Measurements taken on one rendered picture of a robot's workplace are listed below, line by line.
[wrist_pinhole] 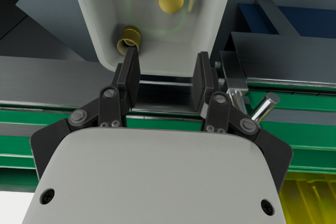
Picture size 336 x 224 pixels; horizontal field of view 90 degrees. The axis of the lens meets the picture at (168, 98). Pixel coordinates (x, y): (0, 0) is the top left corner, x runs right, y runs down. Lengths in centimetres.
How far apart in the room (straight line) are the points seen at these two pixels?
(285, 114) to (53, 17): 61
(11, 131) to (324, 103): 50
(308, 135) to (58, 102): 39
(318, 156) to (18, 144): 48
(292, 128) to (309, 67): 11
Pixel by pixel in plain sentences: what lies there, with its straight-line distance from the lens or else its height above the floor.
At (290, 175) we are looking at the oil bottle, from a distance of 37.
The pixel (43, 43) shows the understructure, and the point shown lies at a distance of 96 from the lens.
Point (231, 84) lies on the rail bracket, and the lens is 23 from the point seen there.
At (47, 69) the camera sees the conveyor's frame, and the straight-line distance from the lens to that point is 44.
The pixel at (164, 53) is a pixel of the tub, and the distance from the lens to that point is 31.
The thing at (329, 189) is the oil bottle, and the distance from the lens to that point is 41.
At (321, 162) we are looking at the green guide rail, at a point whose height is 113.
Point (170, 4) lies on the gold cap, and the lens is 25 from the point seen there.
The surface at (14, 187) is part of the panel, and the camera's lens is 55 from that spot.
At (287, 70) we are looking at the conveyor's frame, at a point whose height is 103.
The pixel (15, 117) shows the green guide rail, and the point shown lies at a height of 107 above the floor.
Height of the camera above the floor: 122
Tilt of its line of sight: 38 degrees down
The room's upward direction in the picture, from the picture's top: 177 degrees counter-clockwise
